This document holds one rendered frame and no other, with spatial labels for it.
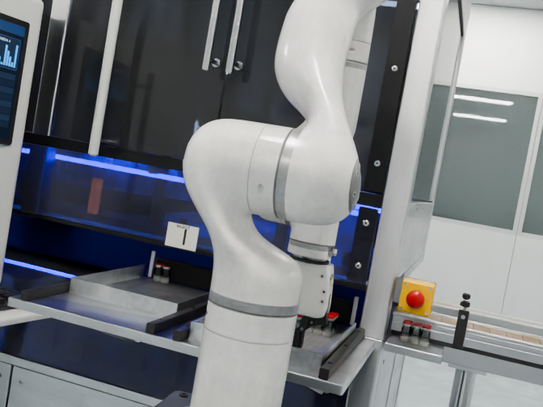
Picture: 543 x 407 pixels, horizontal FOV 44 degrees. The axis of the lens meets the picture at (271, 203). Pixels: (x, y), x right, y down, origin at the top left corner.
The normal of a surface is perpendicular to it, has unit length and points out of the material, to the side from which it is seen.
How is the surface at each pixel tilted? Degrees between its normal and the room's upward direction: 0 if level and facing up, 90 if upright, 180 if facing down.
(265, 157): 76
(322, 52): 63
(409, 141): 90
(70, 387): 90
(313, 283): 91
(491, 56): 90
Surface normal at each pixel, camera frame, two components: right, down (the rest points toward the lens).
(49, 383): -0.29, 0.00
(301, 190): -0.28, 0.25
